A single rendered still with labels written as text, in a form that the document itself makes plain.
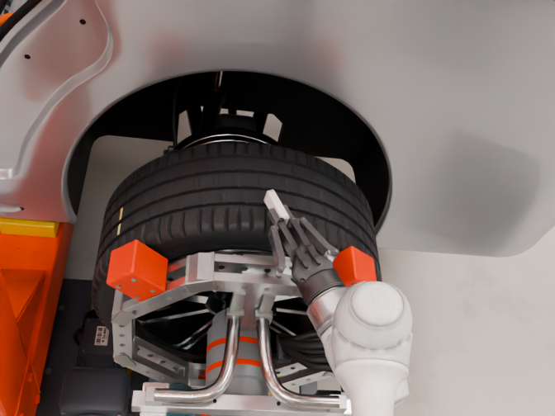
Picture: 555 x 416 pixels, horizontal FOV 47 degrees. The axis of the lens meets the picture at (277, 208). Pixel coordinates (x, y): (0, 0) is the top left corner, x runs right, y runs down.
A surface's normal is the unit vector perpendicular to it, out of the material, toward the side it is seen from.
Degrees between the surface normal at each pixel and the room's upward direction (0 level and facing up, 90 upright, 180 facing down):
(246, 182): 5
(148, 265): 45
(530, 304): 0
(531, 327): 0
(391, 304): 15
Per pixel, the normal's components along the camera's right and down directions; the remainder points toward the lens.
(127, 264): -0.57, -0.49
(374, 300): -0.01, -0.64
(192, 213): -0.22, -0.59
